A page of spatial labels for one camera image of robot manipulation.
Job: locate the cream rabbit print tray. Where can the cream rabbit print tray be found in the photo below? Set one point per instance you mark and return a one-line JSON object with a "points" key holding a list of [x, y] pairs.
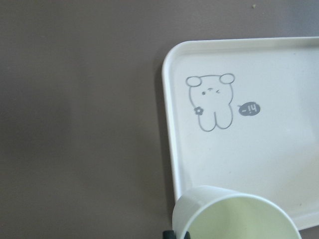
{"points": [[243, 114]]}

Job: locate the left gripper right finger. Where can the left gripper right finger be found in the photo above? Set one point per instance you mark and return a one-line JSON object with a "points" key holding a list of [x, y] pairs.
{"points": [[187, 235]]}

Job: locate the cream white cup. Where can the cream white cup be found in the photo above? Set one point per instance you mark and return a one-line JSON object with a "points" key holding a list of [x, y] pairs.
{"points": [[208, 212]]}

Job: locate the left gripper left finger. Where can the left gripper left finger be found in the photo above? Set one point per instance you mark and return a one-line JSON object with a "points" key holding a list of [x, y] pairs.
{"points": [[168, 235]]}

